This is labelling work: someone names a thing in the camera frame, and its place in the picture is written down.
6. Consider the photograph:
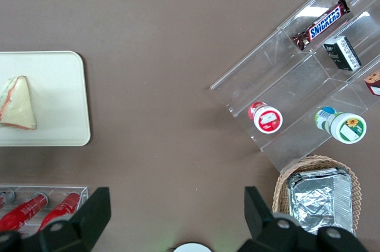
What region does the red chocolate chip cookie box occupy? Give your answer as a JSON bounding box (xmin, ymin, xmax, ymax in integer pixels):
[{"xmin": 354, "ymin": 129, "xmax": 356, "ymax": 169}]
[{"xmin": 364, "ymin": 68, "xmax": 380, "ymax": 97}]

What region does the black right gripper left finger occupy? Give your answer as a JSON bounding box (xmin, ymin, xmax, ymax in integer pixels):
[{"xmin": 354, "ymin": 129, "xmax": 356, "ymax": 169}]
[{"xmin": 37, "ymin": 186, "xmax": 112, "ymax": 252}]

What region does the brown Snickers bar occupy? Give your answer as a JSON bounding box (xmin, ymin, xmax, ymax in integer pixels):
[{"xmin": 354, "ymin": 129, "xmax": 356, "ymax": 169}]
[{"xmin": 291, "ymin": 0, "xmax": 352, "ymax": 51}]

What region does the green lid yogurt cup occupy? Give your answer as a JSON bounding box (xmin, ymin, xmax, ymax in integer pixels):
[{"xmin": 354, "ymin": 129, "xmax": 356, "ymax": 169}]
[{"xmin": 314, "ymin": 106, "xmax": 368, "ymax": 145}]

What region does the red lid yogurt cup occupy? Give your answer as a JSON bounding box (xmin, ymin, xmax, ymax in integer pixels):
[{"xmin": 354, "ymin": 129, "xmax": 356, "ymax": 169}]
[{"xmin": 248, "ymin": 100, "xmax": 284, "ymax": 135}]

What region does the clear acrylic tiered stand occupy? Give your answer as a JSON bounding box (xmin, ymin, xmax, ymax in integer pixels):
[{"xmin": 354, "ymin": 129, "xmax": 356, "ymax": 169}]
[{"xmin": 210, "ymin": 0, "xmax": 380, "ymax": 174}]

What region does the aluminium foil food container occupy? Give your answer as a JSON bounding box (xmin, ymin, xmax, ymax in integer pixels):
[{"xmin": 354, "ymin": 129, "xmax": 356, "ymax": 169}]
[{"xmin": 286, "ymin": 167, "xmax": 356, "ymax": 235}]

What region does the small black white carton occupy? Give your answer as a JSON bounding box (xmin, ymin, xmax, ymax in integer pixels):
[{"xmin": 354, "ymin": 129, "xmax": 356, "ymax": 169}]
[{"xmin": 322, "ymin": 35, "xmax": 363, "ymax": 72}]

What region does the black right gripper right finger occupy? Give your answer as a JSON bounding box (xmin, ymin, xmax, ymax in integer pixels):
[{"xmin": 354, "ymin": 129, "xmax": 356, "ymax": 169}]
[{"xmin": 239, "ymin": 186, "xmax": 313, "ymax": 252}]

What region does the clear acrylic bottle rack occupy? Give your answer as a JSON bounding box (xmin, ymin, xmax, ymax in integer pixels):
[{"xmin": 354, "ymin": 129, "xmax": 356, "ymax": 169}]
[{"xmin": 0, "ymin": 185, "xmax": 90, "ymax": 235}]

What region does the beige plastic serving tray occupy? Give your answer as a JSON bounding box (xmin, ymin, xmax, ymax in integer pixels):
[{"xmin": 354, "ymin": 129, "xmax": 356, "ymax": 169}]
[{"xmin": 0, "ymin": 51, "xmax": 91, "ymax": 148}]

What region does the oval tan wicker basket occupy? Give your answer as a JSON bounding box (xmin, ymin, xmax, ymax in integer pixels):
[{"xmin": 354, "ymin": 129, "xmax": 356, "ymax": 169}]
[{"xmin": 272, "ymin": 155, "xmax": 363, "ymax": 237}]

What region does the triangular sandwich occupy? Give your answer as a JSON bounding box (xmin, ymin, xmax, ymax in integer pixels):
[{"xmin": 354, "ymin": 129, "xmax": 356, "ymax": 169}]
[{"xmin": 0, "ymin": 75, "xmax": 38, "ymax": 131}]

